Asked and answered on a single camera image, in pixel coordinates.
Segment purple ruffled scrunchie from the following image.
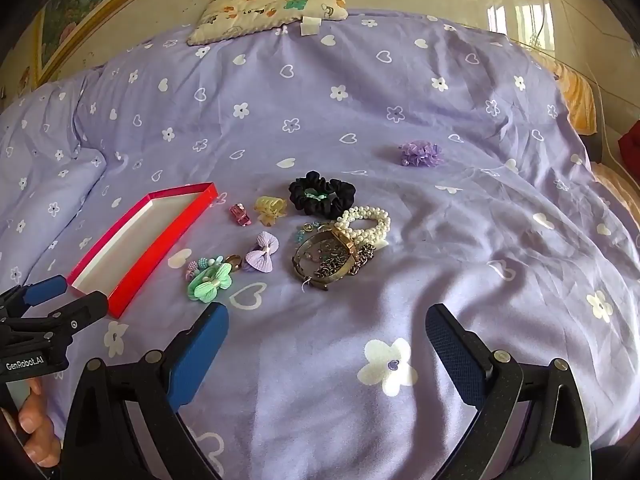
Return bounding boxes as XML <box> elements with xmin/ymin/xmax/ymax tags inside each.
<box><xmin>397</xmin><ymin>141</ymin><xmax>445</xmax><ymax>168</ymax></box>

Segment red cloth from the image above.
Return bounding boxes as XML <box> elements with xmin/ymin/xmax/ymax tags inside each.
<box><xmin>617</xmin><ymin>120</ymin><xmax>640</xmax><ymax>166</ymax></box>

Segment orange cloth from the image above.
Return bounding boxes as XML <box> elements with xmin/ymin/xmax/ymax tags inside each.
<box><xmin>552</xmin><ymin>60</ymin><xmax>640</xmax><ymax>221</ymax></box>

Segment yellow hair claw clip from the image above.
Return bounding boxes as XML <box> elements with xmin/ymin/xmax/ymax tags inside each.
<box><xmin>254</xmin><ymin>194</ymin><xmax>288</xmax><ymax>227</ymax></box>

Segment person's left hand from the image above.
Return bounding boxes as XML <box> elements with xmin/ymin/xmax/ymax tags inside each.
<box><xmin>0</xmin><ymin>377</ymin><xmax>62</xmax><ymax>466</ymax></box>

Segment purple floral quilt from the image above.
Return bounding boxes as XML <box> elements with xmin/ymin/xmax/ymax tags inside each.
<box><xmin>0</xmin><ymin>67</ymin><xmax>108</xmax><ymax>281</ymax></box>

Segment framed wall picture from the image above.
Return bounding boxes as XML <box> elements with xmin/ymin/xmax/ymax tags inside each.
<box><xmin>30</xmin><ymin>0</ymin><xmax>201</xmax><ymax>83</ymax></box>

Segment purple floral bedsheet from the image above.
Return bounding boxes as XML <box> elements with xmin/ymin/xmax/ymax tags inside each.
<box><xmin>0</xmin><ymin>7</ymin><xmax>640</xmax><ymax>480</ymax></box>

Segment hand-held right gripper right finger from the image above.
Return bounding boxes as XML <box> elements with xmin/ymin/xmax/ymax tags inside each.
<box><xmin>425</xmin><ymin>303</ymin><xmax>593</xmax><ymax>480</ymax></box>

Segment gold bangle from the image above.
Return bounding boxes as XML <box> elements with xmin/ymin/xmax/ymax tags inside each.
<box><xmin>291</xmin><ymin>230</ymin><xmax>362</xmax><ymax>293</ymax></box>

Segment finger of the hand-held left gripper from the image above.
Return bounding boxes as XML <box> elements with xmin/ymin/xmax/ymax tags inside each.
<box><xmin>46</xmin><ymin>291</ymin><xmax>109</xmax><ymax>334</ymax></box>
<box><xmin>0</xmin><ymin>275</ymin><xmax>69</xmax><ymax>319</ymax></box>

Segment white pearl bracelet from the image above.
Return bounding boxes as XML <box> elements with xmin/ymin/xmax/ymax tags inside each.
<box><xmin>334</xmin><ymin>205</ymin><xmax>392</xmax><ymax>251</ymax></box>

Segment cartoon print pillow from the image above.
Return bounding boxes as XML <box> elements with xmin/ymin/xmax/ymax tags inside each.
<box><xmin>187</xmin><ymin>0</ymin><xmax>348</xmax><ymax>46</ymax></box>

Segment colourful beaded hair tie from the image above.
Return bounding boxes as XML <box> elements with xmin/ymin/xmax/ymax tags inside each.
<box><xmin>185</xmin><ymin>256</ymin><xmax>213</xmax><ymax>281</ymax></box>

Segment green flower hair clip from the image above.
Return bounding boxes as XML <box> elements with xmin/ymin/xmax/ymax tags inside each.
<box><xmin>186</xmin><ymin>263</ymin><xmax>235</xmax><ymax>304</ymax></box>

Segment purple bow hair clip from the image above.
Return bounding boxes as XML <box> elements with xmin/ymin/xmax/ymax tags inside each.
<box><xmin>244</xmin><ymin>231</ymin><xmax>281</xmax><ymax>274</ymax></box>

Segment black scrunchie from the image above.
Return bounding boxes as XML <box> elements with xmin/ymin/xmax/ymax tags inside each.
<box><xmin>288</xmin><ymin>170</ymin><xmax>357</xmax><ymax>219</ymax></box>

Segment red shallow box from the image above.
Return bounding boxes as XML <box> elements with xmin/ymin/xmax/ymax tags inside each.
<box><xmin>66</xmin><ymin>182</ymin><xmax>219</xmax><ymax>319</ymax></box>

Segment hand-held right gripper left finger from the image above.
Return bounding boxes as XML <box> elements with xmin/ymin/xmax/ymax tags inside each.
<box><xmin>60</xmin><ymin>302</ymin><xmax>230</xmax><ymax>480</ymax></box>

